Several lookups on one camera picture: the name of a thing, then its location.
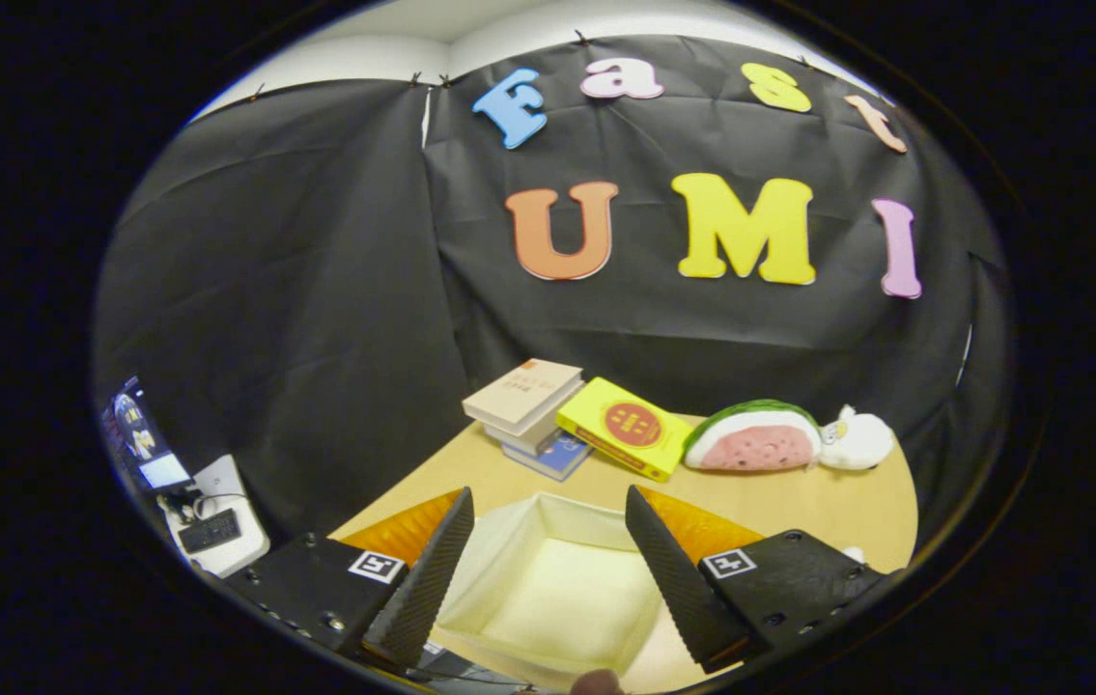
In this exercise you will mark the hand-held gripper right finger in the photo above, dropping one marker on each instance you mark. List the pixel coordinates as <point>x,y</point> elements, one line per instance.
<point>688,589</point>

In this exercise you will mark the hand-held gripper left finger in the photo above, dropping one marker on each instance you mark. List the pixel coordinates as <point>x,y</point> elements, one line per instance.
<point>417,594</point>

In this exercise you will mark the cream fabric storage box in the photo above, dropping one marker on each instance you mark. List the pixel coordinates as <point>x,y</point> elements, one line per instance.
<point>557,589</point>

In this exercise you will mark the watermelon slice plush toy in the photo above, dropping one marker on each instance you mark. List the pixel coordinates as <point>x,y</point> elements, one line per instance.
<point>755,444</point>

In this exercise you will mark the yellow book with red circle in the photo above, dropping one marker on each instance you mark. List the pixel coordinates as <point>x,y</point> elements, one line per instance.
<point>625,425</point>

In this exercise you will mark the blue book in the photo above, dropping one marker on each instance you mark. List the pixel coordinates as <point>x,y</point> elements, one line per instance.
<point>562,456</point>

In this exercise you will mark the grey book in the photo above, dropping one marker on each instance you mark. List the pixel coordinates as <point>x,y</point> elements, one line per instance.
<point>533,441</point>

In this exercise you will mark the white device with black keypad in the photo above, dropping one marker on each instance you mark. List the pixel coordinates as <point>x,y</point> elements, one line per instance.
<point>219,526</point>

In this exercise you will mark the white plush toy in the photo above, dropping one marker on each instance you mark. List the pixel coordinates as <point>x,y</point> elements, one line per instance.
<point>857,442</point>

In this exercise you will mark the beige book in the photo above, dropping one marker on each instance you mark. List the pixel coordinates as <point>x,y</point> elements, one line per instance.
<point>523,386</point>

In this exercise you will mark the computer monitor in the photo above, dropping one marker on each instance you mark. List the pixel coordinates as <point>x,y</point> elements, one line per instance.
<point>137,434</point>

